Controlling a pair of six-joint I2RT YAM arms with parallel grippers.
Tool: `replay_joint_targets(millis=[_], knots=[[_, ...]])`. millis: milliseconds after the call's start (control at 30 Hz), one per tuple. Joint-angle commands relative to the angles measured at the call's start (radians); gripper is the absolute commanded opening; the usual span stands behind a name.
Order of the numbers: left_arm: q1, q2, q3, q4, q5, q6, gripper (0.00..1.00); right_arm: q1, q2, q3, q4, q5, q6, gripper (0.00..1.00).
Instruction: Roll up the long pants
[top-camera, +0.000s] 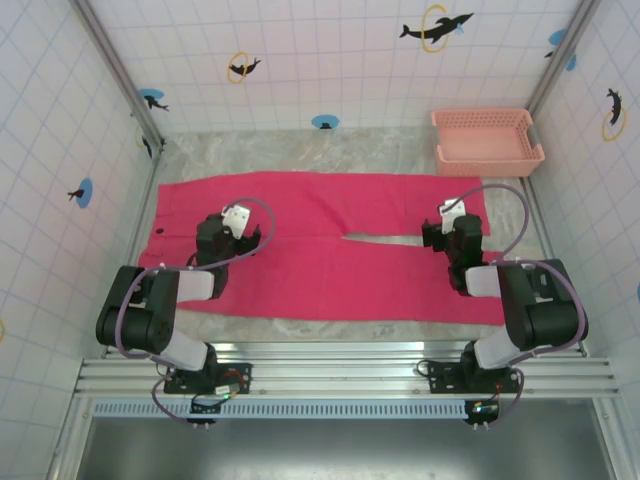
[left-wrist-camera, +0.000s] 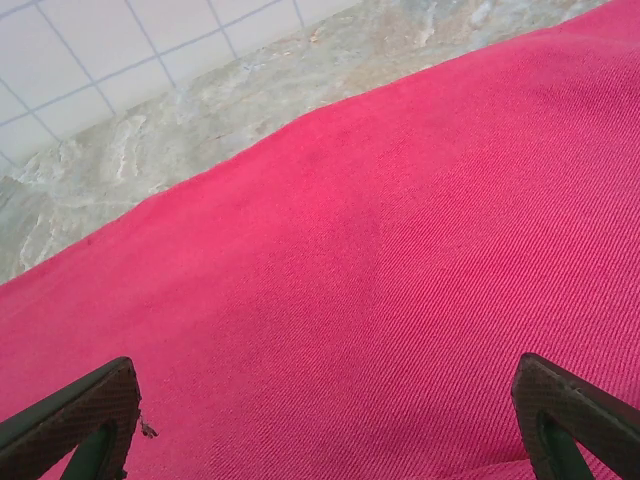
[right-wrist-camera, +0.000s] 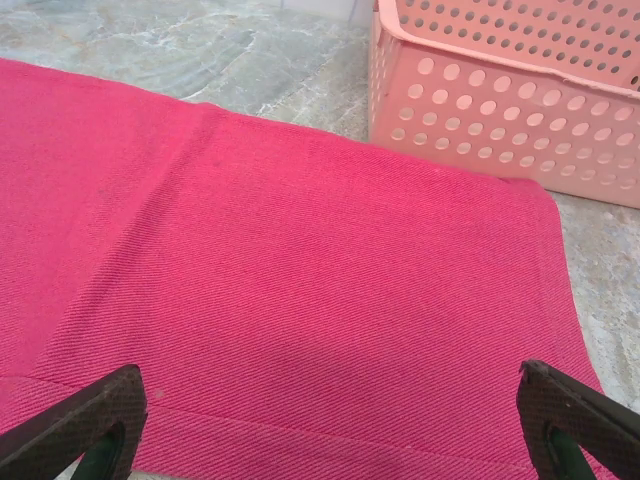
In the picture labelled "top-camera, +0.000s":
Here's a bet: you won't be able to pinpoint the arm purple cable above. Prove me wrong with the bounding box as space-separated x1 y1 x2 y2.
114 197 277 430
442 183 590 430

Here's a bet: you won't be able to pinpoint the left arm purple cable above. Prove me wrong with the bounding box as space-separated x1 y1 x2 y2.
114 197 277 430

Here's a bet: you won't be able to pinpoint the slotted grey cable duct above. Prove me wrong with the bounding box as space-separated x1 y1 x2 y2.
92 399 614 420

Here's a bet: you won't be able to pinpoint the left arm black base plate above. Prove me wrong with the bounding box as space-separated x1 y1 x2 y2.
163 360 254 397

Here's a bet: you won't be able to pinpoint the aluminium side rail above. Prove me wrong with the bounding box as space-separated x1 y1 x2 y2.
519 177 589 357
102 144 166 359

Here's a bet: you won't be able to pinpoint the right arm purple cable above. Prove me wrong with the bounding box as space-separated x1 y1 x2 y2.
442 183 590 430

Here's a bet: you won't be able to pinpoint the aluminium mounting rail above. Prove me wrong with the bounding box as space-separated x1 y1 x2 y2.
73 341 624 400

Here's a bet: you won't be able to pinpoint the aluminium corner post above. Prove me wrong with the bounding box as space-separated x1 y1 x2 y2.
527 0 604 114
69 0 169 151

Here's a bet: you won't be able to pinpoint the grey metal panel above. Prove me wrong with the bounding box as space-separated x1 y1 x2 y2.
74 417 619 480

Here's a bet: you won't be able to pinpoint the dolphin yellow ring sticker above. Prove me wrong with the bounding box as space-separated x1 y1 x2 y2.
227 50 263 84
601 87 628 143
134 127 154 160

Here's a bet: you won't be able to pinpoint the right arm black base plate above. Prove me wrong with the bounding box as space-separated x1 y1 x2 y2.
417 360 522 396

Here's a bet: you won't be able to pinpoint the pink long pants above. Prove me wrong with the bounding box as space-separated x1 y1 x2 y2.
139 169 507 327

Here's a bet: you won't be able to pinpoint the pink plastic basket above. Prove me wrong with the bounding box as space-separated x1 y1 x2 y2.
430 108 546 179

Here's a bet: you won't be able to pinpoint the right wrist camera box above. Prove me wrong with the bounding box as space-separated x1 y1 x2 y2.
437 199 467 235

